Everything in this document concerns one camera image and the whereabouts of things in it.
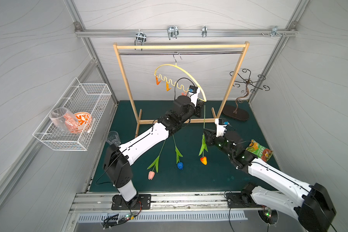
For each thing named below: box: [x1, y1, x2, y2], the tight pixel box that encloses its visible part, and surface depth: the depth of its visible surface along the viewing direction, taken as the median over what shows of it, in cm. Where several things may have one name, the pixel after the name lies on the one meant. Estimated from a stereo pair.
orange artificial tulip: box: [198, 105, 209, 166], surface depth 78 cm
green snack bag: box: [246, 139, 274, 163], surface depth 90 cm
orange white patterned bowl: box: [73, 112, 93, 134], surface depth 67 cm
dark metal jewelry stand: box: [222, 68, 271, 121], surface depth 106 cm
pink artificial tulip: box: [146, 139, 167, 181], surface depth 85 cm
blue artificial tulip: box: [172, 134, 185, 170], surface depth 90 cm
